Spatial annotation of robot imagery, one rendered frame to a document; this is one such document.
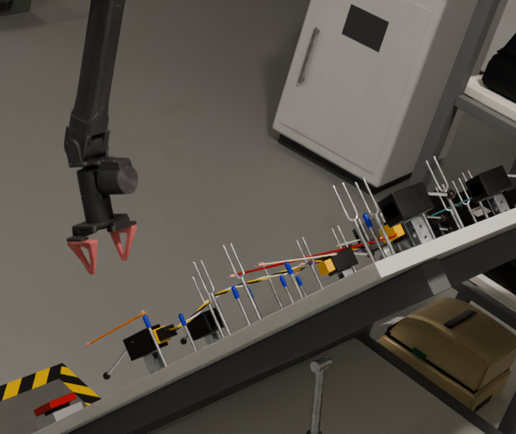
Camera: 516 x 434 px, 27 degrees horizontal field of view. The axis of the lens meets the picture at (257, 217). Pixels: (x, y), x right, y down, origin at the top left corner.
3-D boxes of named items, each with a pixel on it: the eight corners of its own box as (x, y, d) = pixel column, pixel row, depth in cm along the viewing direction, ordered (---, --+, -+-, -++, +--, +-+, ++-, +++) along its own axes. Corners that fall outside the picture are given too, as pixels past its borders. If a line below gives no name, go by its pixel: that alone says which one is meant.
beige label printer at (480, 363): (369, 358, 285) (392, 298, 276) (409, 333, 302) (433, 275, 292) (463, 424, 271) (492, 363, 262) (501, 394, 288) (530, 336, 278)
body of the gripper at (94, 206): (130, 222, 220) (123, 187, 219) (96, 235, 212) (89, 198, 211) (107, 222, 224) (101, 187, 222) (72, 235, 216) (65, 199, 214)
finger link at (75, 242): (121, 267, 218) (113, 222, 216) (96, 277, 212) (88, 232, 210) (96, 266, 222) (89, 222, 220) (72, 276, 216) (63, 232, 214)
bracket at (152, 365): (164, 378, 189) (153, 352, 189) (174, 374, 188) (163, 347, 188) (148, 385, 185) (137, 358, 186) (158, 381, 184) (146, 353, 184)
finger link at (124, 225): (144, 257, 223) (136, 213, 221) (121, 268, 217) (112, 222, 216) (120, 257, 227) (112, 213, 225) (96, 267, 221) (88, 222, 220)
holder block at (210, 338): (202, 368, 229) (183, 325, 230) (237, 350, 221) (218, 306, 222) (186, 374, 226) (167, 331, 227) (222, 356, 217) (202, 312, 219)
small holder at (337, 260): (392, 275, 183) (374, 236, 183) (350, 293, 178) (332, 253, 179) (379, 282, 187) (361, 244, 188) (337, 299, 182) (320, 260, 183)
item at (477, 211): (408, 227, 267) (418, 204, 264) (481, 201, 293) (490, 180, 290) (519, 299, 251) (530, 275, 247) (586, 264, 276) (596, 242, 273)
